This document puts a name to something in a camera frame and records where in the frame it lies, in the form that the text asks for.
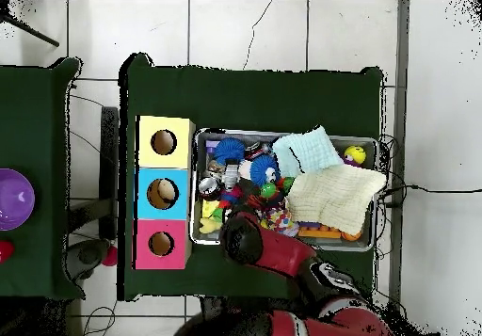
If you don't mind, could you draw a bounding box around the colourful polka dot cloth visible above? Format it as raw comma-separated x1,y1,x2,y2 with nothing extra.
259,207,299,238

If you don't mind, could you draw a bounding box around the mint green knitted cloth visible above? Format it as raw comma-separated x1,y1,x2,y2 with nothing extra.
271,125,345,180

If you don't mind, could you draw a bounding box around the wooden box with three holes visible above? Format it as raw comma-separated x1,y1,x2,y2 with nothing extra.
134,115,197,270

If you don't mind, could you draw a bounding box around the blue spiky toy with eyes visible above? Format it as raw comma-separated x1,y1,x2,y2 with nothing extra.
248,153,282,187

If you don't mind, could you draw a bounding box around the blue spiky ball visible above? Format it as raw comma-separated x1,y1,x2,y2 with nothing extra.
213,136,247,167

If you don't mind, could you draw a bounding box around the silver crushed can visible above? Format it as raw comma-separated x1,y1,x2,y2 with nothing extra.
198,176,222,199

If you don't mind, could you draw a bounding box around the dark green table cloth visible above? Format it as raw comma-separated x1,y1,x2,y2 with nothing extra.
117,52,385,302

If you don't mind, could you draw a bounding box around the cream knitted cloth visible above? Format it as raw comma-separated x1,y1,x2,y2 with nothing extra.
285,163,388,236

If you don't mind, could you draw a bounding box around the orange toy brick plate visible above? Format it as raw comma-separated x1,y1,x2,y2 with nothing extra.
297,223,344,239

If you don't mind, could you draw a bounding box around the yellow smiley face ball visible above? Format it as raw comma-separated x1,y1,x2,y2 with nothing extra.
344,145,367,166

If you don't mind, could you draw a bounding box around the small red ball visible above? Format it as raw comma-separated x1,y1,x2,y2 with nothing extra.
100,245,119,268

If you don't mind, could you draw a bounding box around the side table with green cloth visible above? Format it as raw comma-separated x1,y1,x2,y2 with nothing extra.
0,56,87,301

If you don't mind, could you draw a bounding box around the purple bowl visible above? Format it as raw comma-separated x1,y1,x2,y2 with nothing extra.
0,168,36,232

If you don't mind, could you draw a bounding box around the red round object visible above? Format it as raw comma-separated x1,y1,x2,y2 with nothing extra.
0,239,15,264

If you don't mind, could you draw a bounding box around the black tripod leg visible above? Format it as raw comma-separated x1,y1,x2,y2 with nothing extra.
0,9,60,48

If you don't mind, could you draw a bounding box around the shallow wire mesh bin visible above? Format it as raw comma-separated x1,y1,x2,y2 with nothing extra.
189,127,379,253

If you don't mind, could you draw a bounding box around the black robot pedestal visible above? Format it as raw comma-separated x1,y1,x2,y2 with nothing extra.
199,296,274,318

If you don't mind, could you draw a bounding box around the black floor cable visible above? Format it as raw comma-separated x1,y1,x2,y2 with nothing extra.
379,183,482,209

